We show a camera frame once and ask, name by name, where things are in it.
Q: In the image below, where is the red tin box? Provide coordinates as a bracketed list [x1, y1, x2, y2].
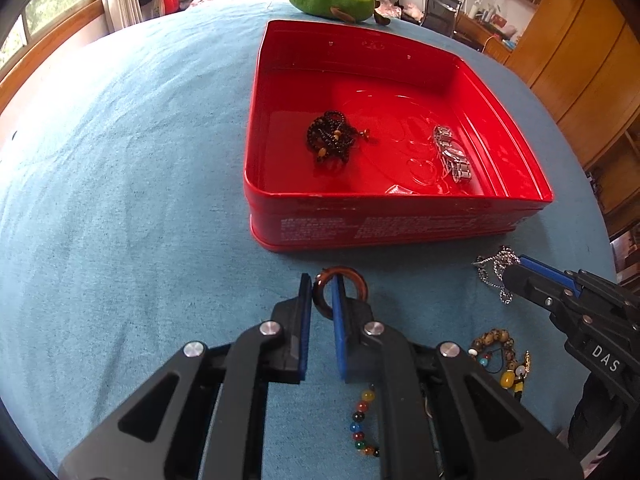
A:
[243, 20, 554, 252]

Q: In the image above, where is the brown ring bangle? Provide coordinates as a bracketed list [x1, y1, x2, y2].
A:
[311, 266, 370, 320]

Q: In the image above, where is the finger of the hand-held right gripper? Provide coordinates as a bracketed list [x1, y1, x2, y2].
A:
[504, 264, 569, 314]
[519, 256, 584, 297]

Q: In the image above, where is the wooden open cabinet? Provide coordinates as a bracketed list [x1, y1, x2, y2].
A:
[582, 125, 640, 286]

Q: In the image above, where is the multicoloured bead bracelet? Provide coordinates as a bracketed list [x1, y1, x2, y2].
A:
[348, 382, 382, 458]

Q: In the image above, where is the wooden wardrobe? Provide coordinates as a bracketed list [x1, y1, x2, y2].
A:
[505, 0, 640, 171]

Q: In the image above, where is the wooden framed window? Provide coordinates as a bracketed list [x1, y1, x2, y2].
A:
[0, 0, 106, 106]

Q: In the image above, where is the wooden desk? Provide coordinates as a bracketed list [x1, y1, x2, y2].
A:
[455, 12, 516, 63]

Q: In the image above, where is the blue blanket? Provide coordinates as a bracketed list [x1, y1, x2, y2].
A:
[0, 0, 621, 480]

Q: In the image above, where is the person's right forearm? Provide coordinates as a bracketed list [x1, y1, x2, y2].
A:
[567, 372, 626, 461]

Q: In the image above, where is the clear bangle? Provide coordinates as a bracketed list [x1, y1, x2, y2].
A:
[407, 157, 451, 193]

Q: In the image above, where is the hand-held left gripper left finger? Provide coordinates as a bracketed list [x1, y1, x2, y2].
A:
[57, 274, 313, 480]

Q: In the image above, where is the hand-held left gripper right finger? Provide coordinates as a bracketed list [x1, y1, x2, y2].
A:
[332, 270, 583, 480]

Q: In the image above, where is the silver chain necklace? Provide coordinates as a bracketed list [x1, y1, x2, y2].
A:
[472, 245, 521, 306]

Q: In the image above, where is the black office chair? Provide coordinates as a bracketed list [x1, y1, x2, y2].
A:
[420, 0, 466, 38]

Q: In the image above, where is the yellow bead charm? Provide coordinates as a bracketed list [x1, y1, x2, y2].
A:
[500, 352, 533, 403]

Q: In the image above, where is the black bead necklace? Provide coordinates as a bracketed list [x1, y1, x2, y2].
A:
[306, 110, 373, 167]

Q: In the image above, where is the brown patterned bead bracelet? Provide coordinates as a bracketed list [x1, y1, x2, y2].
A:
[467, 327, 521, 376]

